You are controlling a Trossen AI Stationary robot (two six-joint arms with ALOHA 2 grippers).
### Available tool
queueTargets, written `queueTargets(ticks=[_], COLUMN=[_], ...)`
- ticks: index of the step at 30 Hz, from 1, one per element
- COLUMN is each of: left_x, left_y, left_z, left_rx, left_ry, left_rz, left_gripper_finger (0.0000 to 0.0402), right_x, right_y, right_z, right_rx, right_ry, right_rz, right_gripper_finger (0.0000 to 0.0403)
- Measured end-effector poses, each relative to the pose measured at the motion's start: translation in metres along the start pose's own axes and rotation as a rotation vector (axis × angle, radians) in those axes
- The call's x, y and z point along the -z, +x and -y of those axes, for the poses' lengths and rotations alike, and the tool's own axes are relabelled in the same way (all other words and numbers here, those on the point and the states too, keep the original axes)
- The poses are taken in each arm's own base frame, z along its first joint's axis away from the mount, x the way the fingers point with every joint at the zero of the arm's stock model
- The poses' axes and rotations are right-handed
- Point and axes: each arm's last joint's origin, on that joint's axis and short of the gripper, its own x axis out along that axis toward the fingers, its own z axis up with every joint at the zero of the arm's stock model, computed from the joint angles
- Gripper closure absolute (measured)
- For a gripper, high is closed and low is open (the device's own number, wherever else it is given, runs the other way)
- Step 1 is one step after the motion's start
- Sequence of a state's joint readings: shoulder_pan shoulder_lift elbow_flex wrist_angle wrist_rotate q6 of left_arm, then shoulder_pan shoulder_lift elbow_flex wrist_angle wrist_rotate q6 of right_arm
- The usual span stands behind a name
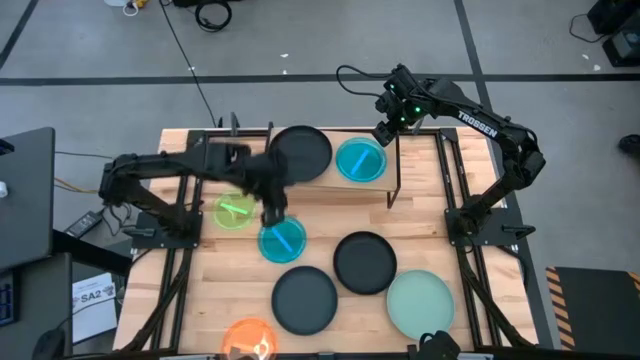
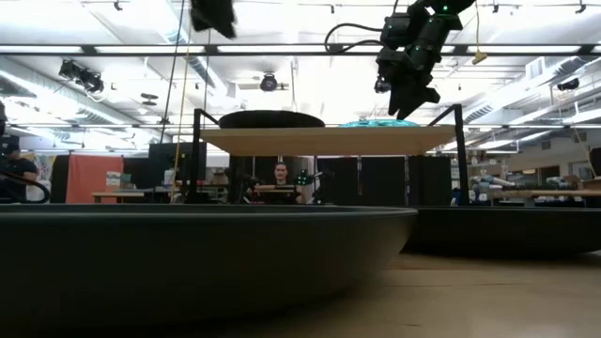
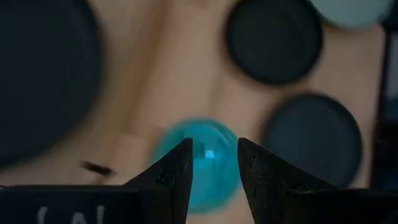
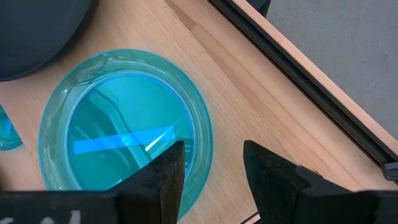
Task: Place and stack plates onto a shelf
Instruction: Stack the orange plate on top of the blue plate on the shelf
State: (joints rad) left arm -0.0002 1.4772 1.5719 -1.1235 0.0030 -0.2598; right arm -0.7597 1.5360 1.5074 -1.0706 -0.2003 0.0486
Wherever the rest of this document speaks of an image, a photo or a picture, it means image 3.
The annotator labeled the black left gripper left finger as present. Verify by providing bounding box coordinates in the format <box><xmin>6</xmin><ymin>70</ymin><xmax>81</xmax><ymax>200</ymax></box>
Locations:
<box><xmin>123</xmin><ymin>138</ymin><xmax>195</xmax><ymax>224</ymax></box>

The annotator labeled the black plate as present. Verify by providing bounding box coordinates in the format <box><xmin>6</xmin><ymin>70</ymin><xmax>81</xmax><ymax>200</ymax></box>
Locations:
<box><xmin>262</xmin><ymin>93</ymin><xmax>363</xmax><ymax>190</ymax></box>
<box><xmin>225</xmin><ymin>0</ymin><xmax>323</xmax><ymax>85</ymax></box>
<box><xmin>0</xmin><ymin>0</ymin><xmax>102</xmax><ymax>169</ymax></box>

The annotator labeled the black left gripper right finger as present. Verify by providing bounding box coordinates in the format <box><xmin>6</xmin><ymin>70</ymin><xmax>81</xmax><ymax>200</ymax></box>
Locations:
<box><xmin>237</xmin><ymin>138</ymin><xmax>343</xmax><ymax>224</ymax></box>

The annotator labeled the black aluminium rig frame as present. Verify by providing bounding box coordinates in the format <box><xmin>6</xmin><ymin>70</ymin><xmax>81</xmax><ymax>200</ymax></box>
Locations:
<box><xmin>369</xmin><ymin>12</ymin><xmax>398</xmax><ymax>190</ymax></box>

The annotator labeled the light green plate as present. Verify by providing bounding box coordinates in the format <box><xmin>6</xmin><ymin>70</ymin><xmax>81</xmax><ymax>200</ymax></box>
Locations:
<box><xmin>310</xmin><ymin>0</ymin><xmax>394</xmax><ymax>29</ymax></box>

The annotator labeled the blue transparent plate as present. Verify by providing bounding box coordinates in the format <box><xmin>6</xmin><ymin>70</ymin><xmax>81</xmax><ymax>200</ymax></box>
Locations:
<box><xmin>150</xmin><ymin>117</ymin><xmax>243</xmax><ymax>215</ymax></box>

